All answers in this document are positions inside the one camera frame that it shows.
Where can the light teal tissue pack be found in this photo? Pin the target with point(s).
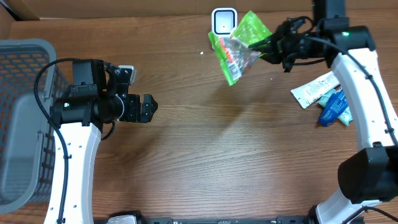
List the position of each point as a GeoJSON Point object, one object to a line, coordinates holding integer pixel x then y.
{"type": "Point", "coordinates": [345, 116]}

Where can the blue snack wrapper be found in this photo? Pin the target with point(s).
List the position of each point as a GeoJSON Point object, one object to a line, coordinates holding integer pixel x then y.
{"type": "Point", "coordinates": [334, 107]}

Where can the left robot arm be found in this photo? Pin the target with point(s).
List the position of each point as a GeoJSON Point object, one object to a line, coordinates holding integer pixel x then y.
{"type": "Point", "coordinates": [99, 95]}

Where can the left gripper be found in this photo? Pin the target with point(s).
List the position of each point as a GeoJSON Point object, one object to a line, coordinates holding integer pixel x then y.
{"type": "Point", "coordinates": [134, 114]}

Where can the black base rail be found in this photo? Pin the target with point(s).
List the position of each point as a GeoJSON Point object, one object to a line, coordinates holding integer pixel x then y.
{"type": "Point", "coordinates": [278, 220]}

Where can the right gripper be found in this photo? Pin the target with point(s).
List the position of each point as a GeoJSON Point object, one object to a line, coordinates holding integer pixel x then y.
{"type": "Point", "coordinates": [272, 44]}

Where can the white barcode scanner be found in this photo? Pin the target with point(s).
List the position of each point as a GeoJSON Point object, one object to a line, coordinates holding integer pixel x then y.
{"type": "Point", "coordinates": [224, 20]}

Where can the green snack bag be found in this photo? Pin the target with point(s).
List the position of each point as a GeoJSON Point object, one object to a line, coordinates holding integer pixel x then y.
{"type": "Point", "coordinates": [233, 54]}

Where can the white tube gold cap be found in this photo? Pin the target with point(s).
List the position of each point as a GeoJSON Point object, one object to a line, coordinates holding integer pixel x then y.
{"type": "Point", "coordinates": [314, 90]}

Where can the grey plastic mesh basket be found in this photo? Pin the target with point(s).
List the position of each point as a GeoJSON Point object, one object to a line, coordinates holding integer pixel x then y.
{"type": "Point", "coordinates": [27, 141]}

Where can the brown cardboard box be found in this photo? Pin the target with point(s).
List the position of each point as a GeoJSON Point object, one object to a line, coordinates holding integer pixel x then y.
{"type": "Point", "coordinates": [83, 9]}

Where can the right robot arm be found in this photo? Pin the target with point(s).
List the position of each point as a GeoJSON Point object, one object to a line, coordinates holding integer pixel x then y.
{"type": "Point", "coordinates": [369, 177]}

